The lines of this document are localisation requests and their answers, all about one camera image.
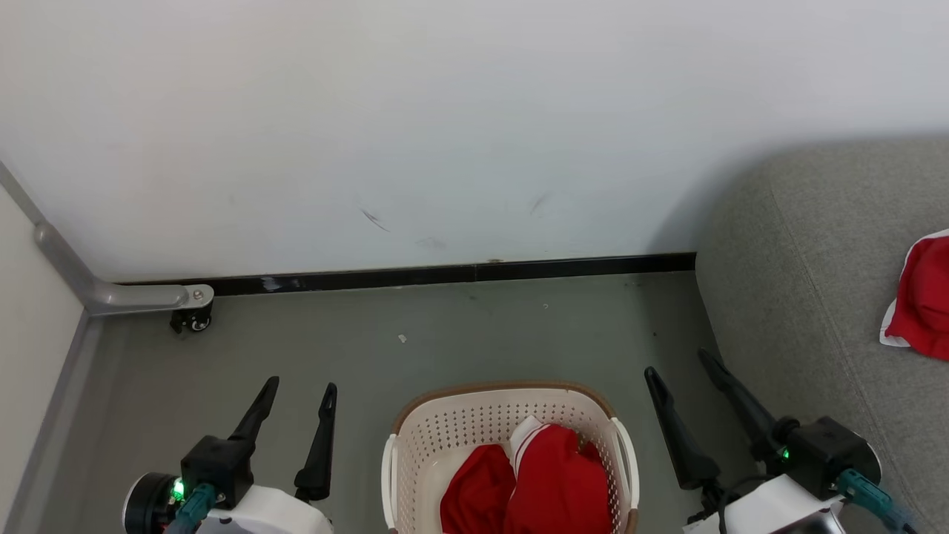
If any black baseboard strip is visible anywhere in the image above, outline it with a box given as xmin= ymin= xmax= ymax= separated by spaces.
xmin=119 ymin=253 xmax=696 ymax=297

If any teal camera cable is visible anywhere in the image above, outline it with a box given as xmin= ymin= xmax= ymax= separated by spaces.
xmin=838 ymin=469 xmax=920 ymax=534
xmin=167 ymin=482 xmax=219 ymax=534

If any black caster wheel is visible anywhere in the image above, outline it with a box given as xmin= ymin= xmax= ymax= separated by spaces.
xmin=171 ymin=306 xmax=214 ymax=333

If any grey fabric sofa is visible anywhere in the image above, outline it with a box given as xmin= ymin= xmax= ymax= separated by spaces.
xmin=695 ymin=137 xmax=949 ymax=534

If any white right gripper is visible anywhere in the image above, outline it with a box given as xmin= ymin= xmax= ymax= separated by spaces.
xmin=644 ymin=348 xmax=846 ymax=534

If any teal left camera cable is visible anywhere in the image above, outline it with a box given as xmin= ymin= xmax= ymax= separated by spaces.
xmin=167 ymin=482 xmax=219 ymax=534

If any cream plastic laundry basket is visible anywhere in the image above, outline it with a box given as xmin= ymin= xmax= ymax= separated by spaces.
xmin=381 ymin=381 xmax=640 ymax=534

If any grey metal wheeled frame leg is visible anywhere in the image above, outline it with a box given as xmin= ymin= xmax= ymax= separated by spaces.
xmin=0 ymin=162 xmax=215 ymax=316

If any red garment white trim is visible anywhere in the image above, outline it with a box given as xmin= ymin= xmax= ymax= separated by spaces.
xmin=880 ymin=230 xmax=949 ymax=362

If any teal right camera cable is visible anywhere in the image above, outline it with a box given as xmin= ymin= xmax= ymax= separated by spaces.
xmin=838 ymin=469 xmax=920 ymax=534

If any red garment white striped collar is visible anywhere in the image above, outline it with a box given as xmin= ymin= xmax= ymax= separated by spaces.
xmin=441 ymin=417 xmax=613 ymax=534

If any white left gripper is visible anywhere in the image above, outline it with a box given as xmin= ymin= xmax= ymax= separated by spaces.
xmin=200 ymin=376 xmax=338 ymax=534

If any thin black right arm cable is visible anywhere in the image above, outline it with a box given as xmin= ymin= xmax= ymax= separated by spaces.
xmin=690 ymin=475 xmax=776 ymax=534

